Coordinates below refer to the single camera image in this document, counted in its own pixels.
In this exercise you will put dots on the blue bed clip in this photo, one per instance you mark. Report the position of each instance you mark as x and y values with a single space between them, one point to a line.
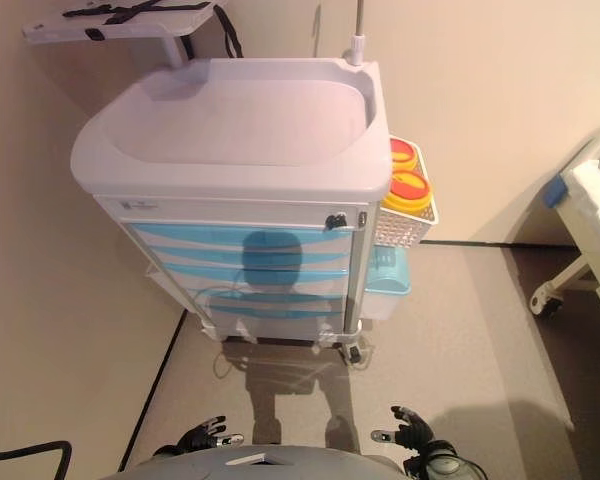
555 191

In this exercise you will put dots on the grey robot torso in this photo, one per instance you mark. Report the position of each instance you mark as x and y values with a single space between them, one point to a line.
280 467

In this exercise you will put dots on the large blue front cart drawer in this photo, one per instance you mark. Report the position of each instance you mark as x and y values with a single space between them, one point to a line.
280 312

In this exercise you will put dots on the light blue waste bin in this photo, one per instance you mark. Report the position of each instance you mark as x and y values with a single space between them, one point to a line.
387 280

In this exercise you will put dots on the white perforated side basket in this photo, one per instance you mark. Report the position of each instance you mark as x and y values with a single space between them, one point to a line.
400 232

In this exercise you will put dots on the yellow sharps container red lid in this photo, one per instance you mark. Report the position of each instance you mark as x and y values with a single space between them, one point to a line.
409 187
404 150

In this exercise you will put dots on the translucent plastic bin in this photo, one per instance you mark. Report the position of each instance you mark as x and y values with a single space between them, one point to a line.
380 307

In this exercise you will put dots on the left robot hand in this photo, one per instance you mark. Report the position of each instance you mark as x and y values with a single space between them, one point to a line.
200 439

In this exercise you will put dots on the white hospital bed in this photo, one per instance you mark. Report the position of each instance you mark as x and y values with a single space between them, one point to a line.
595 200

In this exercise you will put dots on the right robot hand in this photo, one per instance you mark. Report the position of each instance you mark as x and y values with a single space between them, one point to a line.
415 432

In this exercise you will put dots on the black key bunch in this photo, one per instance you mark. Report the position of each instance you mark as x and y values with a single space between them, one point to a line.
335 222

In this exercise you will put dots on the bed caster wheel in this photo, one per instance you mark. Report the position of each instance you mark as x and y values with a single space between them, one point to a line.
545 304

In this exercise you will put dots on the white medical cart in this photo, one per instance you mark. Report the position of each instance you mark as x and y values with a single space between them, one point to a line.
230 125

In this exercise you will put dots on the metal cart lock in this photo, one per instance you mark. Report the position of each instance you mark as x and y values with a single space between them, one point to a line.
362 220

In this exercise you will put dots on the cart caster wheel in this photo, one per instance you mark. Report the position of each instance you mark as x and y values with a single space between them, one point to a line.
352 354

